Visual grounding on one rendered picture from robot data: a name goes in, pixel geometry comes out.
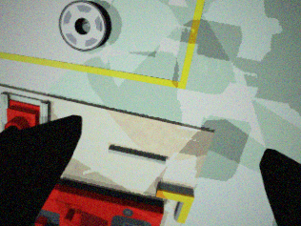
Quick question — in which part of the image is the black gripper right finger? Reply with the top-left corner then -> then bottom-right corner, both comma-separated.
259,149 -> 301,226

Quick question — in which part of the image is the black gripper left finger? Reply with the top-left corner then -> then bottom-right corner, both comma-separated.
0,114 -> 83,226

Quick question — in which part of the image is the black wheel with grey hub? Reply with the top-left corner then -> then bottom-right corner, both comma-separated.
59,0 -> 112,51

